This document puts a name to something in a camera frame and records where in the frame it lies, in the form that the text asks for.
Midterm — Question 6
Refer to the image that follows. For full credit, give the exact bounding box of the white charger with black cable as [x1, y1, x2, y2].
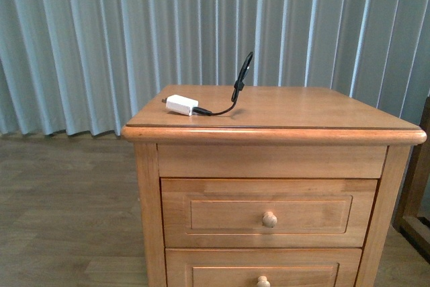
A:
[162, 52, 254, 116]

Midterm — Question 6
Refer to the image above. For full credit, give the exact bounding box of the wooden drawer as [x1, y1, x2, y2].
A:
[161, 179, 377, 248]
[166, 249, 361, 286]

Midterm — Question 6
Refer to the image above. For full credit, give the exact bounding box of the wooden nightstand cabinet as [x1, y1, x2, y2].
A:
[122, 85, 426, 286]

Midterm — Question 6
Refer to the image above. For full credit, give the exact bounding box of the light blue pleated curtain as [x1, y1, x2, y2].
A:
[1, 0, 429, 135]

